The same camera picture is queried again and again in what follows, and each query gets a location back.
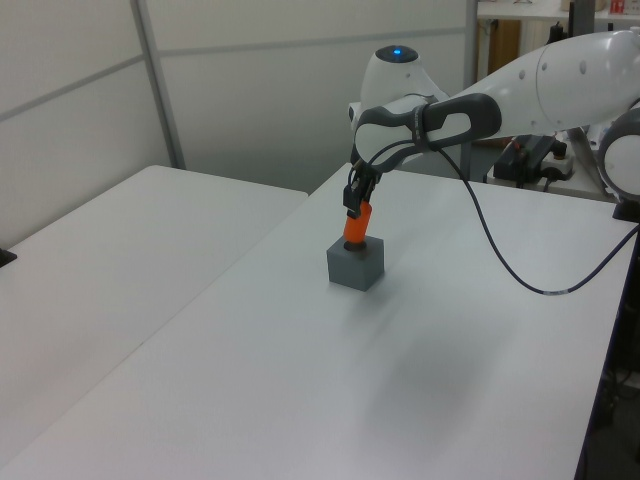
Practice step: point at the black power supply box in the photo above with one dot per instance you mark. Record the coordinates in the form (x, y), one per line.
(520, 160)

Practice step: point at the orange cylinder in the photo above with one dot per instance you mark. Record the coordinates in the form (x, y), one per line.
(357, 231)

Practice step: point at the grey block with round hole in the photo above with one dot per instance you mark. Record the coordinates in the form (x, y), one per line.
(352, 270)

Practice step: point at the wooden cabinet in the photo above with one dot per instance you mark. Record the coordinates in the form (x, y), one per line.
(502, 45)

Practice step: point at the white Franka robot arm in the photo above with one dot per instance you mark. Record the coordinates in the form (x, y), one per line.
(565, 90)

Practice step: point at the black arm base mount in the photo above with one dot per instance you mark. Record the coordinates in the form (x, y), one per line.
(627, 210)

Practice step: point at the black table clamp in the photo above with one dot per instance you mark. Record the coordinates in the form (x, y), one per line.
(6, 257)

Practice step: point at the silver laptop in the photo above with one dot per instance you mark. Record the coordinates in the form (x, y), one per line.
(587, 160)

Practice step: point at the grey partition post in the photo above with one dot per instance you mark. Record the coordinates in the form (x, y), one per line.
(470, 30)

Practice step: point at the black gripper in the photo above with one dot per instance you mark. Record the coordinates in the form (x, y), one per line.
(365, 179)

